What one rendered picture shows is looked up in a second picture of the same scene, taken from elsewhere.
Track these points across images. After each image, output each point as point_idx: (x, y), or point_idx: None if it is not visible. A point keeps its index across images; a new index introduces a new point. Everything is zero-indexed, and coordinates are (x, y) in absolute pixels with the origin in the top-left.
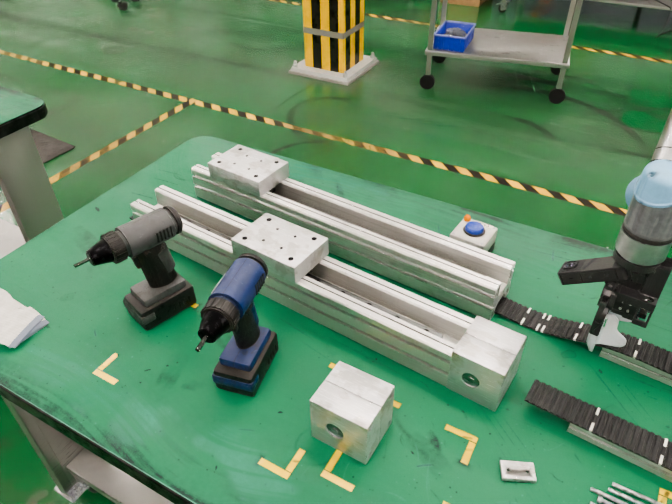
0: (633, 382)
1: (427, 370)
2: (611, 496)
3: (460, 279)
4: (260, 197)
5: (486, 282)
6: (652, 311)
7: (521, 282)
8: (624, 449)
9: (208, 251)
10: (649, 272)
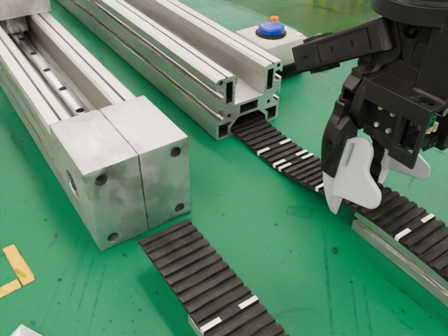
0: (385, 286)
1: (53, 165)
2: None
3: (185, 65)
4: None
5: (211, 71)
6: (424, 126)
7: (308, 111)
8: None
9: None
10: (426, 24)
